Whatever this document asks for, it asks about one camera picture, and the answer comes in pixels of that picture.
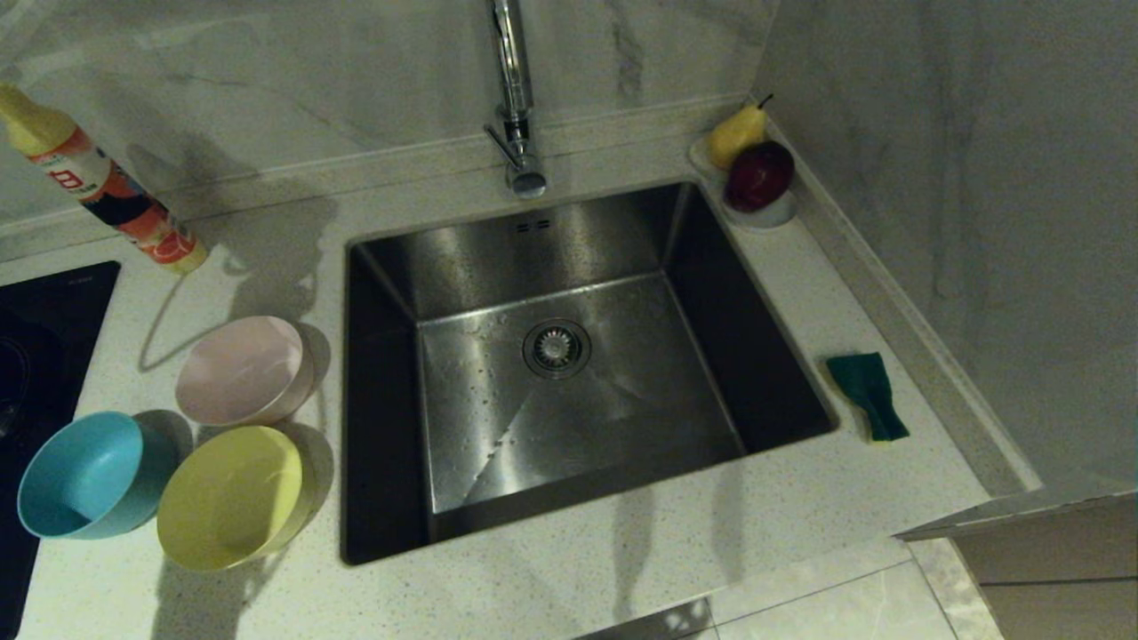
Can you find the black induction cooktop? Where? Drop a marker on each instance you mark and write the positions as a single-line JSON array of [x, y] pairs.
[[44, 338]]

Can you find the yellow and green sponge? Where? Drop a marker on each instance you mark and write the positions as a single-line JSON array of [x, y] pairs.
[[867, 391]]

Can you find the stainless steel sink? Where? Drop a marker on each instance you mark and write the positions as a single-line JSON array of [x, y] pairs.
[[578, 427]]

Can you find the metal sink drain strainer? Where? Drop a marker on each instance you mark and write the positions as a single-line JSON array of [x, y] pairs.
[[557, 348]]

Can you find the chrome faucet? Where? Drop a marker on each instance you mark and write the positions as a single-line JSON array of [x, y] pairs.
[[514, 71]]

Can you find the yellow detergent bottle red label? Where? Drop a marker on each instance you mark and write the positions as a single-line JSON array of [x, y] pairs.
[[98, 182]]

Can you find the yellow pear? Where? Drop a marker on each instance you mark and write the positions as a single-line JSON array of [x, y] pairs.
[[733, 138]]

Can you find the pink plastic bowl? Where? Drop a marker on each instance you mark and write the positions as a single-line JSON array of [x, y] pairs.
[[240, 373]]

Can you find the blue plastic bowl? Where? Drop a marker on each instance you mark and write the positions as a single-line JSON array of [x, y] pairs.
[[80, 480]]

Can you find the small white dish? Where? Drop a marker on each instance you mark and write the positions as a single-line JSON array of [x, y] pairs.
[[765, 220]]

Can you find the dark red apple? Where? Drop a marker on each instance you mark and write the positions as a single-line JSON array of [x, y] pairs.
[[760, 173]]

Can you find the yellow plastic bowl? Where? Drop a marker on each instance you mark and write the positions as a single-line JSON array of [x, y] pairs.
[[227, 498]]

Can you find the light wooden cabinet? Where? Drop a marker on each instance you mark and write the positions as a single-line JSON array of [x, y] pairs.
[[1067, 578]]

